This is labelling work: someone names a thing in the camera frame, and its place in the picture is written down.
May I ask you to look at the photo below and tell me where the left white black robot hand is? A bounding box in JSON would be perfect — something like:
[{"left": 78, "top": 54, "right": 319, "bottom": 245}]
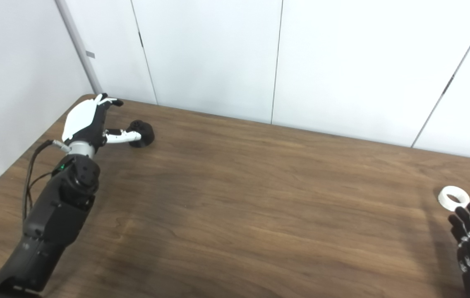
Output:
[{"left": 61, "top": 93, "right": 142, "bottom": 149}]

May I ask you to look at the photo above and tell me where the white ring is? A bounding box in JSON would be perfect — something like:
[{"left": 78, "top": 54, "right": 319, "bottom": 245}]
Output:
[{"left": 438, "top": 186, "right": 470, "bottom": 210}]

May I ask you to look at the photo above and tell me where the round black part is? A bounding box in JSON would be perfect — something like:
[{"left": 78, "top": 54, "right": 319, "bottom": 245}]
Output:
[{"left": 128, "top": 120, "right": 155, "bottom": 148}]

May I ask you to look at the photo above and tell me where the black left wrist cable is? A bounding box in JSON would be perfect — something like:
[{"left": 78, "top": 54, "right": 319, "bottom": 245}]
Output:
[{"left": 22, "top": 139, "right": 72, "bottom": 220}]

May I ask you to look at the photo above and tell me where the grey wall corner post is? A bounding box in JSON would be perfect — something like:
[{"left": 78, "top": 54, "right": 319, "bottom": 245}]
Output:
[{"left": 55, "top": 0, "right": 104, "bottom": 95}]

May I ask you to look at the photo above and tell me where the thin black wrist wire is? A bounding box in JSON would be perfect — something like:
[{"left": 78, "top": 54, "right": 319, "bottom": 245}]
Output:
[{"left": 27, "top": 171, "right": 53, "bottom": 197}]

